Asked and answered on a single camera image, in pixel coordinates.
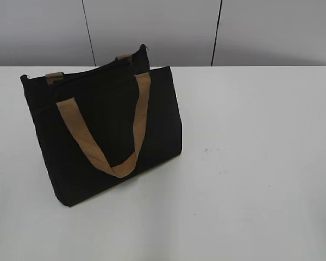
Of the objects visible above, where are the black tote bag tan handles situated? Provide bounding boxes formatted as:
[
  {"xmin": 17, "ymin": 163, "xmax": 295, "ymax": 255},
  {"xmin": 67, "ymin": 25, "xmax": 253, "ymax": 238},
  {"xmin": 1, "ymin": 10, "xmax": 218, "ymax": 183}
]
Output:
[{"xmin": 20, "ymin": 45, "xmax": 183, "ymax": 207}]

